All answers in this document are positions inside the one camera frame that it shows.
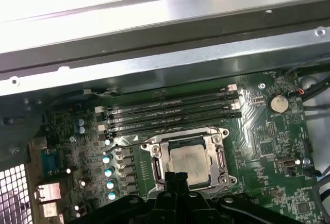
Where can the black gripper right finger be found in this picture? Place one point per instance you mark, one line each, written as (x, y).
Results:
(198, 208)

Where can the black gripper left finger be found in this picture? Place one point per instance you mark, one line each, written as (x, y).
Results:
(159, 208)

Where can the silver CPU green edge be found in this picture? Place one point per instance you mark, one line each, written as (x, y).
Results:
(190, 159)

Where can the metal socket cover frame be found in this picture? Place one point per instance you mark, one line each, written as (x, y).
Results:
(214, 157)

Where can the CPU socket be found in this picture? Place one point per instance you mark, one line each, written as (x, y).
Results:
(157, 148)

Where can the RAM slot black clips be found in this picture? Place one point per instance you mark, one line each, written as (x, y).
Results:
(167, 107)
(167, 126)

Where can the RAM slot white clips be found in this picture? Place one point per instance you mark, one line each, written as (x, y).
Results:
(167, 98)
(167, 117)

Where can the silver can capacitor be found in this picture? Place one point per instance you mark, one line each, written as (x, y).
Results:
(108, 141)
(82, 130)
(112, 196)
(106, 160)
(108, 173)
(111, 184)
(80, 122)

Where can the green motherboard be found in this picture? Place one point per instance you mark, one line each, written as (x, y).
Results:
(257, 131)

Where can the internal USB port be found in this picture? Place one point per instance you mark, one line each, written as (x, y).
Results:
(286, 163)

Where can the black square chip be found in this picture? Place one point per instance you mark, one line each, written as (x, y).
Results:
(304, 209)

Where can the metal rear port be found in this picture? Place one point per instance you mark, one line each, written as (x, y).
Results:
(51, 209)
(47, 191)

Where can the blue rear port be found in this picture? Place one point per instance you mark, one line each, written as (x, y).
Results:
(52, 162)

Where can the silver coin cell battery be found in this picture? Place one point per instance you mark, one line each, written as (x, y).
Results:
(278, 103)

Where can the black grey PC case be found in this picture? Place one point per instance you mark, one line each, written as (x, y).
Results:
(165, 65)

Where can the red board connector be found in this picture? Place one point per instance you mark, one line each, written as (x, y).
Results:
(300, 91)

